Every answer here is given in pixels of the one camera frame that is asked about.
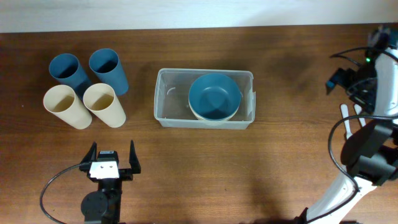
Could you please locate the blue cup back left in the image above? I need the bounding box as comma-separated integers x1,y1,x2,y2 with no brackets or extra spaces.
49,54,92,100

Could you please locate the white plastic fork left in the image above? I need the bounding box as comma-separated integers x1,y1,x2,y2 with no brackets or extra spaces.
340,104,353,140

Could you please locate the cream cup front left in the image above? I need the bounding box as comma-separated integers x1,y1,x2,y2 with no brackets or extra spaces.
43,85,92,129

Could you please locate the blue cup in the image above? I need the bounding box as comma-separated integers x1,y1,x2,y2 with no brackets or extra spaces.
49,54,92,100
89,49,129,96

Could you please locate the clear plastic container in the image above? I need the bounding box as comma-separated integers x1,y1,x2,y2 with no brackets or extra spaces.
154,68,256,129

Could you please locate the left arm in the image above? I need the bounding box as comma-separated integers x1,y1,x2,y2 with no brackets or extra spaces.
79,141,141,224

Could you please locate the cream cup front right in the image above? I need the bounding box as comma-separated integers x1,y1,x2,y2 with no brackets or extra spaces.
83,83,126,128

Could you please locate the cream bowl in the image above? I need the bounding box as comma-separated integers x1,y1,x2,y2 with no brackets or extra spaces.
199,120,227,126
188,103,240,121

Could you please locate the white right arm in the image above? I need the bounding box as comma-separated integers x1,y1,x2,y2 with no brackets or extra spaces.
294,25,397,223

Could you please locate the cream bowl front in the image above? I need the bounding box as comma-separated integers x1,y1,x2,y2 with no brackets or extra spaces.
199,120,227,126

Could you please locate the cream bowl back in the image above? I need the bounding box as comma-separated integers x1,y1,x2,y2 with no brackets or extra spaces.
188,103,240,121

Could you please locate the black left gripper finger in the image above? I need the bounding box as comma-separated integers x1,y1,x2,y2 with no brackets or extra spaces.
81,142,97,164
129,140,141,170

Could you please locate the blue bowl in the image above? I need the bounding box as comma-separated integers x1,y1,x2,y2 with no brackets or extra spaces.
188,73,242,121

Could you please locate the cream cup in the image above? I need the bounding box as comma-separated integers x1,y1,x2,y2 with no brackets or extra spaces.
83,83,126,128
43,85,92,129

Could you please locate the blue cup back right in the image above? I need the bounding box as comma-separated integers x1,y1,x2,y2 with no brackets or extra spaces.
89,49,129,96

